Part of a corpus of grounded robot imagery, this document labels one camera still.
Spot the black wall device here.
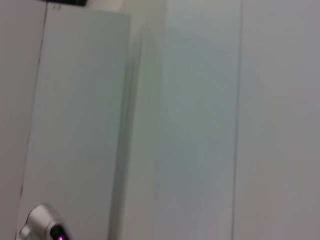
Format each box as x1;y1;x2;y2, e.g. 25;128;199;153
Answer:
37;0;88;8

